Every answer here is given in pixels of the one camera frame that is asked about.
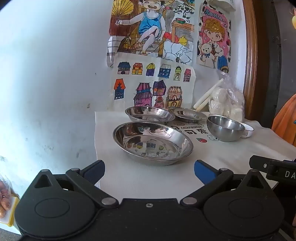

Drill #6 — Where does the yellow snack packet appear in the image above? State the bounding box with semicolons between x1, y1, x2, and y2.
0;172;20;228

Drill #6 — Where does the steel bowl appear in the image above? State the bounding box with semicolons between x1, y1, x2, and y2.
206;115;246;143

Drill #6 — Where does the white paper roll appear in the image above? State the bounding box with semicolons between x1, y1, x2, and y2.
195;96;212;111
193;78;224;108

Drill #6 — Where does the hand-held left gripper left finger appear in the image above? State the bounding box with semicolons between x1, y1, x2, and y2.
28;159;119;209

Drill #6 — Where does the brown wooden door frame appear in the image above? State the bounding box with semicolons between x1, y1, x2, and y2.
240;0;258;120

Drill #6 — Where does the girl with teddy poster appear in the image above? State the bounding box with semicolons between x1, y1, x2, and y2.
196;0;233;71

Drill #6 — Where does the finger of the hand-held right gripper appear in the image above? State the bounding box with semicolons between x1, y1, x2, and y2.
249;155;270;173

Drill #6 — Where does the coloured houses drawing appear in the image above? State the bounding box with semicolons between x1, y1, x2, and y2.
111;57;197;112

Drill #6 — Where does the medium steel plate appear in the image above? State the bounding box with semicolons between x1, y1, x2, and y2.
125;106;176;126

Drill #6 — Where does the white printed cloth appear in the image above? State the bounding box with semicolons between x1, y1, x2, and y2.
95;110;296;193

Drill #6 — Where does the metal bowl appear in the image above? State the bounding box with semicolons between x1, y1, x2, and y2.
113;121;194;166

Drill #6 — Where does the clear bag of white blocks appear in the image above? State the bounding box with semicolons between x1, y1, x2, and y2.
208;71;246;121

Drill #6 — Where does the small white red-rimmed bowl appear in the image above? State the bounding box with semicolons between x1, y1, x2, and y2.
239;121;254;139

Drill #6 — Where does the child with fan drawing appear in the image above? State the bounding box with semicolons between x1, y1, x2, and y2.
106;0;196;68

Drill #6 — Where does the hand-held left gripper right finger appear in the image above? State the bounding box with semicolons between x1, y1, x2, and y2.
180;159;267;209

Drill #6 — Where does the small steel plate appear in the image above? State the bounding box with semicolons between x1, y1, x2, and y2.
168;107;207;124

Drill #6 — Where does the orange garment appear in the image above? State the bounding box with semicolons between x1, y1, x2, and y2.
271;94;296;148

